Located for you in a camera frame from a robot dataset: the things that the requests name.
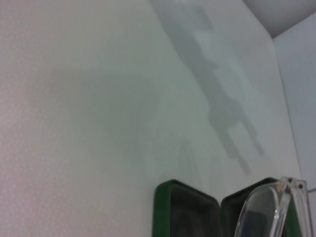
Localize green glasses case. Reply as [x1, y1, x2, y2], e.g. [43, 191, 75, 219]
[153, 176, 308, 237]

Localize clear white glasses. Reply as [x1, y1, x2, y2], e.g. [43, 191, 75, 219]
[236, 176, 311, 237]

